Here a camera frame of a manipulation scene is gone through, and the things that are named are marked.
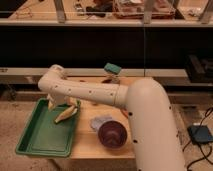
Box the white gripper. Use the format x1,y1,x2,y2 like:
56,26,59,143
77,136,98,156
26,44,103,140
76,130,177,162
47,94,69,110

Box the peeled banana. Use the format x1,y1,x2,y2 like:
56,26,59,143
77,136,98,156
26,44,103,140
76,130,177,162
54,99,78,124

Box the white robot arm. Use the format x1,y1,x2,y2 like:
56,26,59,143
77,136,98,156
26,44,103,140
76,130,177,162
38,65,187,171

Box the green plastic tray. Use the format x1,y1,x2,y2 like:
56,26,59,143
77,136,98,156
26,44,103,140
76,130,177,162
16,98,81,157

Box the grey crumpled cloth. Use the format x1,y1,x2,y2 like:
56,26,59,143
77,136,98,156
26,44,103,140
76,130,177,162
90,115,113,132

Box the wooden table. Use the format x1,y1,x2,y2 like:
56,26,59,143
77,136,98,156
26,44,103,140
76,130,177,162
47,76,154,160

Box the green sponge block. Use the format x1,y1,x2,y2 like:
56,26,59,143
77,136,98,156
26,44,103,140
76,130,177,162
104,63,121,75

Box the purple bowl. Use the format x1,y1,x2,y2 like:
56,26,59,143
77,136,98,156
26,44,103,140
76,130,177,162
98,121,127,149

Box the metal shelf rack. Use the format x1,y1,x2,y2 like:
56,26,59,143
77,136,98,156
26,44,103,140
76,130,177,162
0,0,213,85

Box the black power adapter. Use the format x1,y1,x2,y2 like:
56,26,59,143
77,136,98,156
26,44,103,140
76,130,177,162
187,125,213,144

